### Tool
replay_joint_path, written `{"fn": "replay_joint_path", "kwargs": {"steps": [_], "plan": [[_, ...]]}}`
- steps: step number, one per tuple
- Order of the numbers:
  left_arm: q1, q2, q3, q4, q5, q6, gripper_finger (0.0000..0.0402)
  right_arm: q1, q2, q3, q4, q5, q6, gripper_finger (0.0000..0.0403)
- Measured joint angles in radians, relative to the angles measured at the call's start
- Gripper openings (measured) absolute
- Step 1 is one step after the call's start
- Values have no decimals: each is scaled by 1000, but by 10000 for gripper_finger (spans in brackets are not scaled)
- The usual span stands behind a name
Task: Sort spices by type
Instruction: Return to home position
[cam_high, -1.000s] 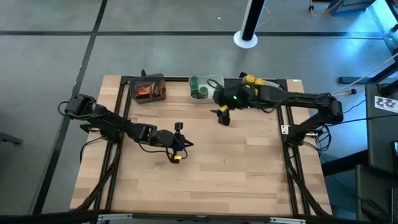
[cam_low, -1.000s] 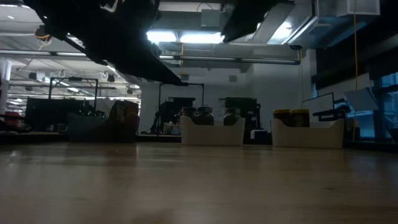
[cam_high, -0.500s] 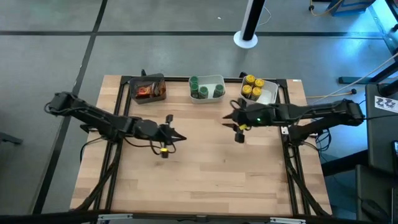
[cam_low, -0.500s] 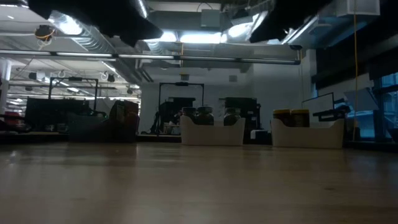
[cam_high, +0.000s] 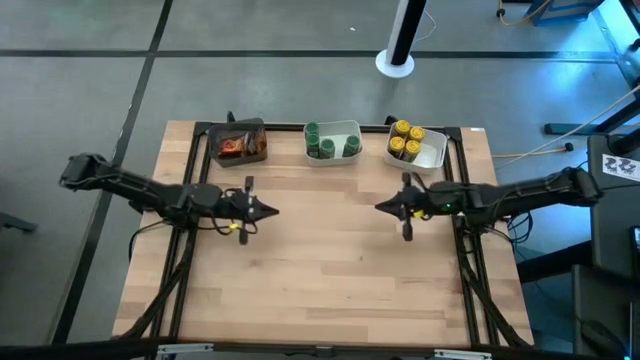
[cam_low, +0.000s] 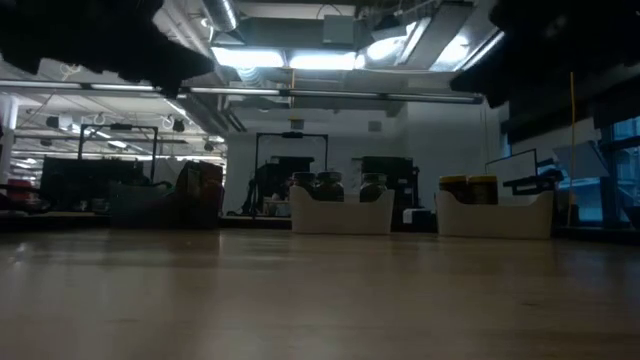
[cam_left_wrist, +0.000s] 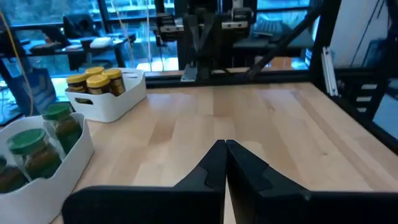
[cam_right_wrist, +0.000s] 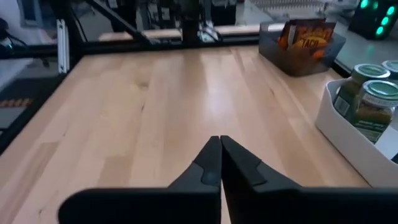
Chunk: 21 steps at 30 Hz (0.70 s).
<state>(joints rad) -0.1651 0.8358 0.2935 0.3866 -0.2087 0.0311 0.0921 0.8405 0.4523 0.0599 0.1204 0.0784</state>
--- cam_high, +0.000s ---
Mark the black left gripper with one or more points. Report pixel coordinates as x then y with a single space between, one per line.
240 206

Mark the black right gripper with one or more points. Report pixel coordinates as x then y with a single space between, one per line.
422 202

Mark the white plastic bin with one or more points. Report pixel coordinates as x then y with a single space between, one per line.
337 131
432 155

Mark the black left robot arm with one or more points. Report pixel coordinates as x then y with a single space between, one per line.
140 187

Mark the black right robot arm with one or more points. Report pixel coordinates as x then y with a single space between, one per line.
525 195

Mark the dark grey plastic bin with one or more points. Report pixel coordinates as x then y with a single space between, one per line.
216 131

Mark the black white pole round base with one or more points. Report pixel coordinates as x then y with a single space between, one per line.
407 25

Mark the black stand base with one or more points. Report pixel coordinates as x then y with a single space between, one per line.
575 128

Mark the black side table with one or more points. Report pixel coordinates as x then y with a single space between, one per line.
615 225

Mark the white printed sticker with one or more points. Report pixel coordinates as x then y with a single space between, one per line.
620 167

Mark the black equipment case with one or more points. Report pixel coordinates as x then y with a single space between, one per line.
600 310

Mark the black foreground beam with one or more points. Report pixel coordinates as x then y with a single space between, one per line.
75 350

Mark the dark grey stand foot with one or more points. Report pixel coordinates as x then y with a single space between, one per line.
17 223

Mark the blue metal cart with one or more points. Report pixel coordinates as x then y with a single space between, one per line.
565 10

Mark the black metal table frame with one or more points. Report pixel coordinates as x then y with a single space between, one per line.
372 128

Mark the black frame clamp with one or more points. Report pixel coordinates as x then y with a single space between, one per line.
391 120
230 116

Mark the silver metal bracket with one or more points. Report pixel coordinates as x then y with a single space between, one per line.
462 354
185 348

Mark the silver aluminium frame leg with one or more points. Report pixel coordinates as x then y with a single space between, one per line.
617 45

